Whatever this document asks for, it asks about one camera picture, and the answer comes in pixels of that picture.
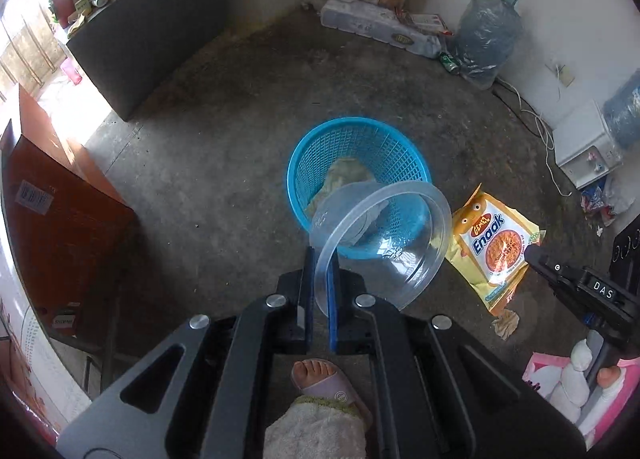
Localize wall socket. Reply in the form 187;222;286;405
545;59;576;87

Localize clear water jug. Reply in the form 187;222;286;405
450;0;523;90

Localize clear plastic bowl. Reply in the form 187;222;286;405
308;180;453;317

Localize white cable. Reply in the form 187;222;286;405
495;79;573;197

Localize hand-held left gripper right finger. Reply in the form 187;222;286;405
325;259;588;459

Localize person's foot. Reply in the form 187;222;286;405
291;358;346;395

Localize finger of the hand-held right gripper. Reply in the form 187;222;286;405
525;245;583;291

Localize crumpled beige paper scrap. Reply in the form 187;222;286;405
491;309;521;340

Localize person's right hand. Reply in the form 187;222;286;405
552;339;631;437

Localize red blue plastic wrappers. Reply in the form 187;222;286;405
580;176;631;225

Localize white water dispenser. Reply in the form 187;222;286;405
552;100;625;190

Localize yellow snack packet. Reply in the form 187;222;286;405
444;183;546;317

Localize toilet paper pack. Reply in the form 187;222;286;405
320;0;443;59

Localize blue water jug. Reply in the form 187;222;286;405
602;68;640;150

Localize pink slipper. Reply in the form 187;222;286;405
292;371;373;427

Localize grey cabinet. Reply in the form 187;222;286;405
65;0;226;122

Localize blue plastic mesh basket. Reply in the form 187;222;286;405
286;116;434;261

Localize brown cardboard box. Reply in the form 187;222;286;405
0;84;136;340

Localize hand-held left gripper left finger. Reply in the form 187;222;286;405
55;246;321;459

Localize red white paper packet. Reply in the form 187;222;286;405
395;9;453;35

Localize pink printed cloth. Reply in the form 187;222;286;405
522;351;640;445

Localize beige plastic bag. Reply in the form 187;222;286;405
305;156;388;220

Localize pink cup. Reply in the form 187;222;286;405
60;56;83;86

